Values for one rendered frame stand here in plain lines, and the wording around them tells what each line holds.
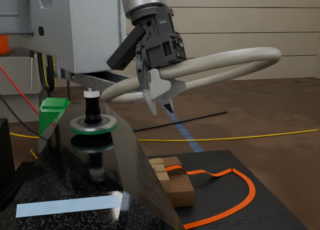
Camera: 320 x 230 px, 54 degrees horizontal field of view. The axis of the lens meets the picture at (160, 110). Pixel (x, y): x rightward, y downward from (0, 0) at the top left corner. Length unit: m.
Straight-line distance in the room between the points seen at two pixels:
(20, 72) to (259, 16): 4.83
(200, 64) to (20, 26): 1.39
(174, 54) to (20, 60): 3.60
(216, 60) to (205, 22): 5.95
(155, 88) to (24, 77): 3.61
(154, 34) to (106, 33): 0.71
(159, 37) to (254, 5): 6.39
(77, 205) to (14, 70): 3.28
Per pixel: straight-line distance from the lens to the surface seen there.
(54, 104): 3.05
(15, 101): 4.40
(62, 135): 1.52
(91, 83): 1.29
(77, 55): 1.30
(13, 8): 1.88
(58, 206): 1.03
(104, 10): 1.34
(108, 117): 1.52
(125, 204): 1.03
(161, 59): 0.63
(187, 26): 6.48
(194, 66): 0.63
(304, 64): 7.74
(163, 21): 0.64
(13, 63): 4.17
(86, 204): 1.02
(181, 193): 2.29
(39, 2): 1.70
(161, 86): 0.60
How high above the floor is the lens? 1.33
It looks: 17 degrees down
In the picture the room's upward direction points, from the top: straight up
